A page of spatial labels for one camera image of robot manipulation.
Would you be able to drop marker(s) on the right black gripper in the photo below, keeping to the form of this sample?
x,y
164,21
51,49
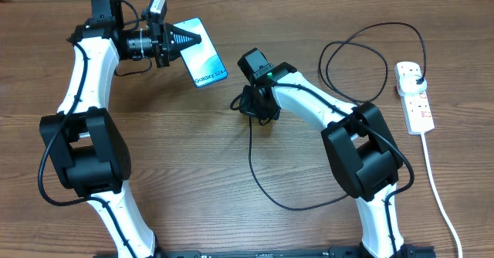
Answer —
x,y
245,108

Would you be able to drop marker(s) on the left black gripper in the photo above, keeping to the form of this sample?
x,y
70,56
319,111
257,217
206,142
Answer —
x,y
171,50

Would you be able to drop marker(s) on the blue Galaxy smartphone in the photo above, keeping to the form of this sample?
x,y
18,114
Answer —
x,y
202,60

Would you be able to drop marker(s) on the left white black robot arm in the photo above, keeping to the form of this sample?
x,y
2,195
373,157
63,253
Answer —
x,y
86,159

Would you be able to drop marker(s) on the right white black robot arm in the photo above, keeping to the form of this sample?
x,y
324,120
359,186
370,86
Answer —
x,y
362,153

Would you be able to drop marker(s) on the white charger plug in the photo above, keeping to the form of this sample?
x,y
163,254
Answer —
x,y
408,86

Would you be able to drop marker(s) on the white power strip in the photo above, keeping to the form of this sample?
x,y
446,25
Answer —
x,y
416,108

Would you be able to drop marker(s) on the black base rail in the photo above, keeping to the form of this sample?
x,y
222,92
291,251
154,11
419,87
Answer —
x,y
406,251

